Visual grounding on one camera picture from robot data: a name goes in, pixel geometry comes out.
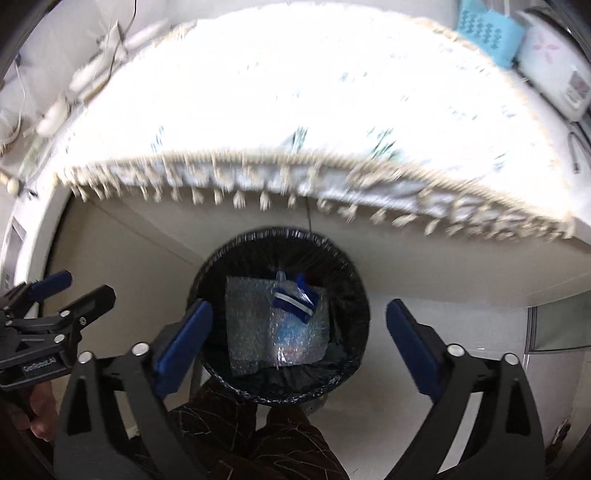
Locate clear bubble wrap sheet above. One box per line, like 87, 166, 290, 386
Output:
225, 277, 331, 376

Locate blue snack wrapper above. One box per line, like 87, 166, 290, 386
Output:
273, 271, 321, 324

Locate black trash bin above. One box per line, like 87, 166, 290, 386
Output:
187, 227, 370, 406

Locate left hand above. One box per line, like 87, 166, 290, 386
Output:
6, 382, 58, 442

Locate dark patterned trousers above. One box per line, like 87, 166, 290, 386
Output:
167, 378, 349, 479

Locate white floral tablecloth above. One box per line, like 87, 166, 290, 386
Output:
53, 5, 575, 240

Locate white rice cooker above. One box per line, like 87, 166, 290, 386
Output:
516, 6, 590, 122

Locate blue utensil basket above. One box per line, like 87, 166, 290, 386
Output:
457, 1, 525, 69

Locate black cable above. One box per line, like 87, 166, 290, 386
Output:
108, 0, 139, 77

